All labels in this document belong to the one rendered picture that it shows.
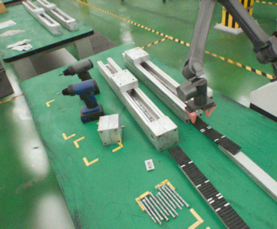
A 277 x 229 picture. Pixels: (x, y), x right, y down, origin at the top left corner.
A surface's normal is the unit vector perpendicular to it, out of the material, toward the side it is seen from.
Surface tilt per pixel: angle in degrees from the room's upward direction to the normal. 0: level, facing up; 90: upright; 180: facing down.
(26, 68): 90
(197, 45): 44
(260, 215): 0
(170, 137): 90
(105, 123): 0
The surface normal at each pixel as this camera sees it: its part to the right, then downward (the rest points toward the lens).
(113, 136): 0.06, 0.61
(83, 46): 0.51, 0.47
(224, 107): -0.15, -0.78
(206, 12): 0.23, -0.20
